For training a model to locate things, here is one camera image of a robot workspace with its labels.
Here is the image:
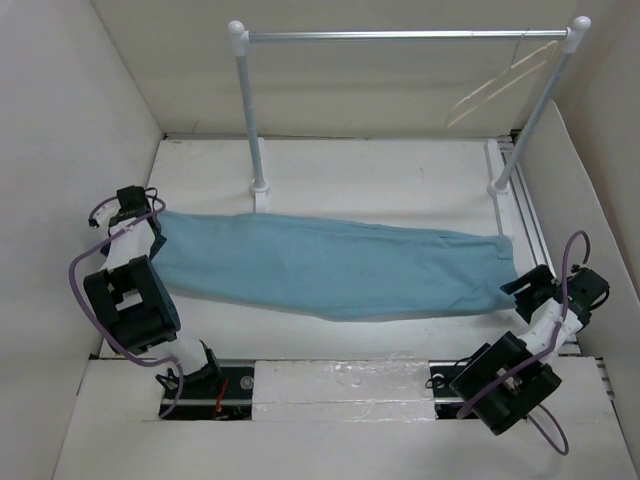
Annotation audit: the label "light blue trousers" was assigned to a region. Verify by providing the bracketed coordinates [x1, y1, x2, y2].
[153, 211, 517, 321]

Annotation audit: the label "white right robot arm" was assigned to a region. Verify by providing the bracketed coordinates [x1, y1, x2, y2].
[450, 265, 610, 435]

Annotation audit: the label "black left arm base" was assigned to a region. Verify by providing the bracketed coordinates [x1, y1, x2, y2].
[156, 363, 255, 421]

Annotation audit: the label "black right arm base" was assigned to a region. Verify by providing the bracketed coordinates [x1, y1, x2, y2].
[425, 360, 467, 420]

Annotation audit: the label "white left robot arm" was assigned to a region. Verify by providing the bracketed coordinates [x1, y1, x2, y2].
[82, 186, 223, 397]

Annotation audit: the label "cream plastic clothes hanger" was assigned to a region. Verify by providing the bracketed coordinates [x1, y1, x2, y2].
[445, 41, 559, 136]

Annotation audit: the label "white metal clothes rack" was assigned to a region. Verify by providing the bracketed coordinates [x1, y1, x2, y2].
[227, 16, 592, 238]

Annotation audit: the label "aluminium side rail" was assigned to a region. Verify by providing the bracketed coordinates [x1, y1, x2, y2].
[507, 166, 555, 274]

